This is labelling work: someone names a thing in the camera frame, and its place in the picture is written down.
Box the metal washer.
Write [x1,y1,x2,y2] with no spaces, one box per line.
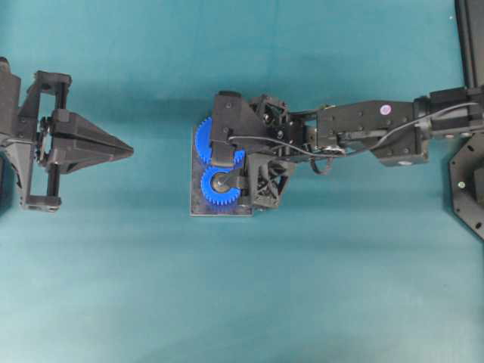
[211,178,231,194]

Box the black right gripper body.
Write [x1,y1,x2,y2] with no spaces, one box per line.
[241,95,317,209]

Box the small blue plastic gear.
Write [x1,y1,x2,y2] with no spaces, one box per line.
[200,166,240,206]

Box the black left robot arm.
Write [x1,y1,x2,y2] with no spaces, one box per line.
[1,57,134,213]

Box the black camera cable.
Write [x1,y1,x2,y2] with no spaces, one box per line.
[226,101,478,176]

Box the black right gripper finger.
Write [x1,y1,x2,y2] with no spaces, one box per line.
[221,174,250,190]

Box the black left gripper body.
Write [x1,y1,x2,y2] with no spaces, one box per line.
[17,70,72,210]

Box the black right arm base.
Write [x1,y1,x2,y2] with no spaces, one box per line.
[448,1,483,238]

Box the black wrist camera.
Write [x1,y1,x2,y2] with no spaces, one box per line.
[210,91,266,168]

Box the grey metal base plate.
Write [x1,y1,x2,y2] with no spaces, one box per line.
[189,126,253,217]

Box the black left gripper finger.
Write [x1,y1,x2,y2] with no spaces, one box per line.
[47,145,133,174]
[51,109,133,151]

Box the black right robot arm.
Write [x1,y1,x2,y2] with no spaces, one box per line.
[209,87,483,209]

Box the large blue plastic gear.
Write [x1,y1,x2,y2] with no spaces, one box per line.
[194,116,246,169]

